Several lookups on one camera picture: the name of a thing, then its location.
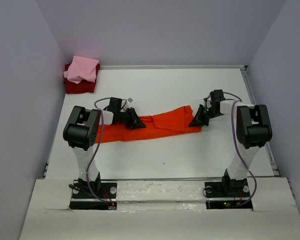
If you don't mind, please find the orange t shirt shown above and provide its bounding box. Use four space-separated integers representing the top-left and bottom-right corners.
101 105 202 143

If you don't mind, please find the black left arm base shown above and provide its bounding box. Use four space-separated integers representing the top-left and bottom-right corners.
69 181 118 211

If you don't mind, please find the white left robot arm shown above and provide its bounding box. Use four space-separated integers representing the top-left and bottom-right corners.
62 97 146 202

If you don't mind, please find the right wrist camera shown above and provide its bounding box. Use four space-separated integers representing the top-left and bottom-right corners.
203 95 212 109

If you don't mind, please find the pink folded t shirt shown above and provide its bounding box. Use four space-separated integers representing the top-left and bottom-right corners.
63 55 100 85

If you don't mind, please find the dark red folded t shirt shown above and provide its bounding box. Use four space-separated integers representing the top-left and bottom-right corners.
63 78 97 94

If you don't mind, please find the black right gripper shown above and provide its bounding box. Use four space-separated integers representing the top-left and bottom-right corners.
189 104 223 127

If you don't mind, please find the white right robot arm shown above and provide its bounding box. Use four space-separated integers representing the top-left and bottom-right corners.
189 89 273 199

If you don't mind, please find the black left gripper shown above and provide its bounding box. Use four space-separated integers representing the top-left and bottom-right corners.
116 108 145 130

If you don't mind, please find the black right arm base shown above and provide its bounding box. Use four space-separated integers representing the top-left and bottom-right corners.
202 181 253 210

